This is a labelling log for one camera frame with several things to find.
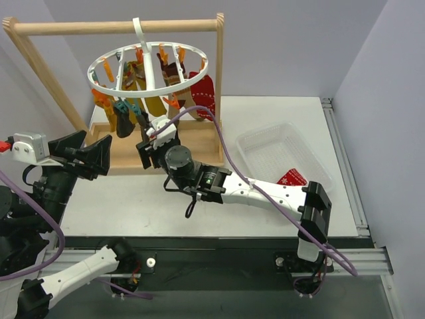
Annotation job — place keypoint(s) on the wooden hanger rack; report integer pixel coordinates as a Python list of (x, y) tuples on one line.
[(124, 158)]

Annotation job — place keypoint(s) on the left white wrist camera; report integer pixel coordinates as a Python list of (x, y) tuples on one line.
[(27, 147)]

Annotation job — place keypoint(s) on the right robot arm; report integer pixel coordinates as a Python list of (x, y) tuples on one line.
[(306, 207)]

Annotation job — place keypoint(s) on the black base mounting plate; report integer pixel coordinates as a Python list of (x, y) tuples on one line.
[(220, 264)]

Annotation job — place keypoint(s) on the red white patterned sock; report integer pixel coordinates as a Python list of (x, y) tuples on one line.
[(203, 94)]

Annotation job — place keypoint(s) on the maroon striped beige sock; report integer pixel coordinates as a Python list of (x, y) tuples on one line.
[(171, 77)]

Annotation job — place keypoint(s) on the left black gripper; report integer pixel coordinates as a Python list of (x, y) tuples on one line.
[(73, 154)]

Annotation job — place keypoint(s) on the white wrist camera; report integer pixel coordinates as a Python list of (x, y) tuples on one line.
[(27, 147), (162, 131)]

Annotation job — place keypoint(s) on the red snowflake sock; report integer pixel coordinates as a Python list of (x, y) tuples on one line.
[(292, 178)]

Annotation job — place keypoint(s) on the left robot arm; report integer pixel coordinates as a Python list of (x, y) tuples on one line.
[(31, 238)]

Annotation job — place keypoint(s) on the mustard yellow sock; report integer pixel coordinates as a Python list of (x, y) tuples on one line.
[(134, 80)]

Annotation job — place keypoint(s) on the white round clip hanger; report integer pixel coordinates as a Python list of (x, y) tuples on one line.
[(140, 28)]

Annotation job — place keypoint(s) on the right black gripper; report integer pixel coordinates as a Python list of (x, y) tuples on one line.
[(145, 154)]

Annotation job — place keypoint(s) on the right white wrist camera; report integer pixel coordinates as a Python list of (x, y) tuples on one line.
[(162, 131)]

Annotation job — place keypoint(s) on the dark brown sock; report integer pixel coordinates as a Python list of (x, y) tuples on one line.
[(124, 126)]

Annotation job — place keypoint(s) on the white plastic basket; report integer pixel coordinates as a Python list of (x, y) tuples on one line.
[(270, 153)]

